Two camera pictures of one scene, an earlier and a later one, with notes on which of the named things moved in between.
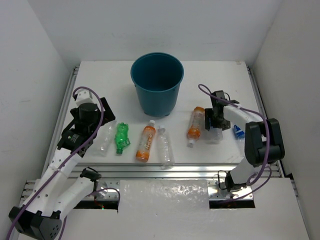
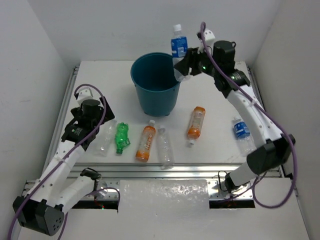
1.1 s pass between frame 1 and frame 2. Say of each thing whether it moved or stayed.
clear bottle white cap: stayed
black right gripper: moved
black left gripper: stayed
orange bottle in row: stayed
